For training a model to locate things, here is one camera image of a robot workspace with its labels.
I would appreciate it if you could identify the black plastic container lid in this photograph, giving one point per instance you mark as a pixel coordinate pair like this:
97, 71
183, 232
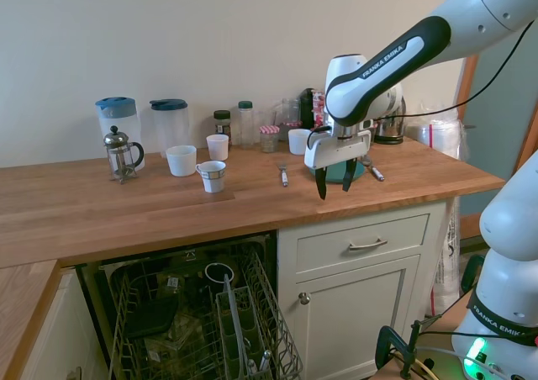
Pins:
151, 319

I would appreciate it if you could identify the black clamp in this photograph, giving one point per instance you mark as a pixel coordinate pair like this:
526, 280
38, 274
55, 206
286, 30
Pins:
383, 338

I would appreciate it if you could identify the white base cabinet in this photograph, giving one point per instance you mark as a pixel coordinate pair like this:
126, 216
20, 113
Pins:
357, 312

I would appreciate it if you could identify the clear bottle green cap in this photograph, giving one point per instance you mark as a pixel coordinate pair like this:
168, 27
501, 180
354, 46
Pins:
246, 128

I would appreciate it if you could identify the grey blue door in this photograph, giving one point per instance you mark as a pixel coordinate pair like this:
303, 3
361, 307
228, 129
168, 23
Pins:
496, 144

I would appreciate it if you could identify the dark lid spice jar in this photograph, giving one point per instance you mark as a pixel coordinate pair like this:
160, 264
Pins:
222, 125

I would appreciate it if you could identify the printed clear plastic bag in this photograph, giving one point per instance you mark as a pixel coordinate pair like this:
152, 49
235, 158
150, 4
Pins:
447, 270

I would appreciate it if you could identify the white Franka Panda arm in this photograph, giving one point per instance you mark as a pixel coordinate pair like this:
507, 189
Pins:
378, 73

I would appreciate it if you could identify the stainless steel kettle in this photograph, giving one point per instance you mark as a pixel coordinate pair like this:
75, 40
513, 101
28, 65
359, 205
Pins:
393, 130

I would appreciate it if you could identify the small white cup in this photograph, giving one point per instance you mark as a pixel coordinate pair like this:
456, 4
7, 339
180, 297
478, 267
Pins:
217, 149

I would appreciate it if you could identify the stack of clear plastic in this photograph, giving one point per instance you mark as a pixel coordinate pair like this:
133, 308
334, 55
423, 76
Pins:
441, 134

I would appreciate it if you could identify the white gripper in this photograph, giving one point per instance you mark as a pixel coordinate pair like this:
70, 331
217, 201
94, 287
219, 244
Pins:
336, 151

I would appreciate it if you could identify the glass french press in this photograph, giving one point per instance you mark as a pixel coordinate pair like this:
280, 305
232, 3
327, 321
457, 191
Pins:
119, 157

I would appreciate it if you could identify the dark green clamp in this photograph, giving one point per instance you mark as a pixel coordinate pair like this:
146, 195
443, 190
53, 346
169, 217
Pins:
467, 270

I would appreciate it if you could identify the white cabinet door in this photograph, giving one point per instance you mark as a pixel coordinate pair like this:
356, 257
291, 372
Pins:
357, 312

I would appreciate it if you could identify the red white carton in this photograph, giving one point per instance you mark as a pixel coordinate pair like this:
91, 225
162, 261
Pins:
318, 109

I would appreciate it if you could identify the grey cutlery basket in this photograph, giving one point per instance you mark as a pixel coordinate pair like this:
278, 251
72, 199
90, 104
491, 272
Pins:
235, 325

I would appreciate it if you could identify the black mug white rim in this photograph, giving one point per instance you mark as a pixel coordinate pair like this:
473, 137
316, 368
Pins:
218, 274

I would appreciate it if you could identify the clear glass jar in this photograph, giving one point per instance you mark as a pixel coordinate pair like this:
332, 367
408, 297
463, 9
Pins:
290, 110

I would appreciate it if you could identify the teal plate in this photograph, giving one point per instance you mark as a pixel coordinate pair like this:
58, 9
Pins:
334, 174

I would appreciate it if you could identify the white cabinet drawer front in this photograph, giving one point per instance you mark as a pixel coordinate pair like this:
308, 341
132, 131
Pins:
319, 241

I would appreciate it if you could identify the black dishwasher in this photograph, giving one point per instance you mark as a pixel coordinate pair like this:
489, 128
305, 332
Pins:
96, 287

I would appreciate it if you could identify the clear plastic container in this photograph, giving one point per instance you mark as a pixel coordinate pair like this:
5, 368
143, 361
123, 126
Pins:
174, 336

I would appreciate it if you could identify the clear pitcher blue lid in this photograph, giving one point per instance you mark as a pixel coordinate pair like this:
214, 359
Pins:
170, 128
117, 117

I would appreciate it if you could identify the white corner cabinet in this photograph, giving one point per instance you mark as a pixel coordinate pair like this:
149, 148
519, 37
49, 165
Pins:
63, 334

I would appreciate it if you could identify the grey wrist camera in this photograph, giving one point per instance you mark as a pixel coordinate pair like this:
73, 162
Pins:
368, 124

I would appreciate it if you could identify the white cup patterned band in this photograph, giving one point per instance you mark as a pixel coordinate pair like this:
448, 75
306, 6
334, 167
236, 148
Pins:
213, 180

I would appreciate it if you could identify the metal spoon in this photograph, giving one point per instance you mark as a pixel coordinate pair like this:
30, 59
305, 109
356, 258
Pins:
285, 179

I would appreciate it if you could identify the glass jar red checked lid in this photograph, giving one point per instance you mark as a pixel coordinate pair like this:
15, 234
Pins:
290, 124
269, 140

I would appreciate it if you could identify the wide white cup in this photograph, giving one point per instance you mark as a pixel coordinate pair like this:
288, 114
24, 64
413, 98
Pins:
180, 163

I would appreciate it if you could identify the metal cabinet knob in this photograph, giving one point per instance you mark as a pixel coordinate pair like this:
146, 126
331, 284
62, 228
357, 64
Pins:
304, 298

